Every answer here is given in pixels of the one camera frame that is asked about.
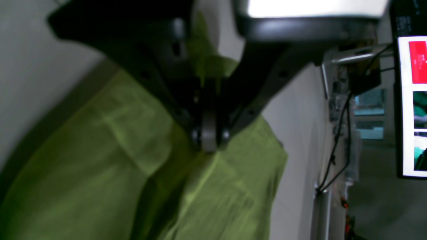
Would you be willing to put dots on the computer monitor screen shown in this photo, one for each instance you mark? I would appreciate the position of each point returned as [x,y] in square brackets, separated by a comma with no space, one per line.
[409,34]

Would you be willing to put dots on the green T-shirt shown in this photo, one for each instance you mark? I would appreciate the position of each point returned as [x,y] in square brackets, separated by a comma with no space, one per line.
[121,168]

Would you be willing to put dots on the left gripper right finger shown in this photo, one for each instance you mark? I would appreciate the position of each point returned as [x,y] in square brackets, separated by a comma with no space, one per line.
[281,38]

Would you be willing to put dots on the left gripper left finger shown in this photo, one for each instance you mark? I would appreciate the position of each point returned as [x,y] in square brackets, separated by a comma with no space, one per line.
[147,38]

